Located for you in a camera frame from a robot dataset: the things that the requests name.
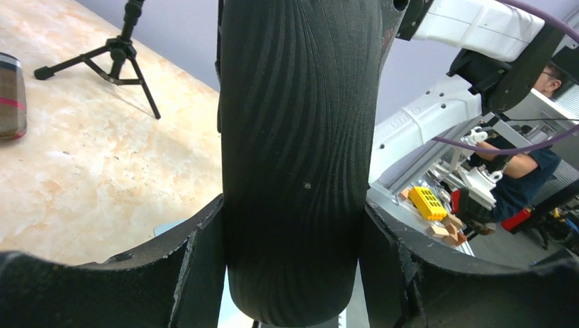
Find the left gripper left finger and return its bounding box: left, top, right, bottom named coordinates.
left=1, top=197, right=225, bottom=327

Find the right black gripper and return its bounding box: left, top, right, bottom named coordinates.
left=216, top=0, right=435, bottom=55

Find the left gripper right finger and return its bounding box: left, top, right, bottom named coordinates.
left=359, top=202, right=578, bottom=327

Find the black textured glasses case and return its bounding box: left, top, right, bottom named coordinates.
left=220, top=1, right=401, bottom=327

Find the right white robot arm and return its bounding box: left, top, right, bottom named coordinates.
left=215, top=1, right=578, bottom=193

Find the left blue cleaning cloth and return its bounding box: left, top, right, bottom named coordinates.
left=154, top=219, right=186, bottom=237

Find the yellow toy block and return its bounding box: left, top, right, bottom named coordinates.
left=408, top=187, right=449, bottom=221

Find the person in dark shirt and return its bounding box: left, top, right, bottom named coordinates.
left=459, top=62, right=565, bottom=235

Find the black microphone on tripod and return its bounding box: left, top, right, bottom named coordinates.
left=33, top=0, right=161, bottom=120

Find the plaid glasses case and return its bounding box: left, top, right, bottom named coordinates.
left=1, top=53, right=27, bottom=142

